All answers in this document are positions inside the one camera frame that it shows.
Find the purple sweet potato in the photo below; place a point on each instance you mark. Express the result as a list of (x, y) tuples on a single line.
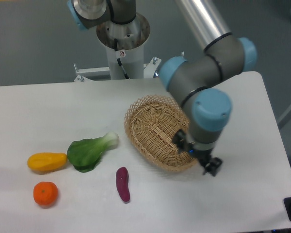
[(122, 184)]

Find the yellow papaya fruit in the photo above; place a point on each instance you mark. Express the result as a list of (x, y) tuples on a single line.
[(46, 161)]

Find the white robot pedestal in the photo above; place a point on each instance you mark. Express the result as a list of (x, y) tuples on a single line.
[(124, 45)]

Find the green bok choy vegetable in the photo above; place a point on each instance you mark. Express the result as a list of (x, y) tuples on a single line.
[(85, 154)]

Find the woven wicker basket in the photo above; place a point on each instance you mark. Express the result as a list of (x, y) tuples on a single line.
[(150, 124)]

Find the orange tangerine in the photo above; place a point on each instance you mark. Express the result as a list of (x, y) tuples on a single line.
[(45, 193)]

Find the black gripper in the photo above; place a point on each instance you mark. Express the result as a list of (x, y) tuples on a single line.
[(198, 150)]

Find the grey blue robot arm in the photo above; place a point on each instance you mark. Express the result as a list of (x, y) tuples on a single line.
[(192, 85)]

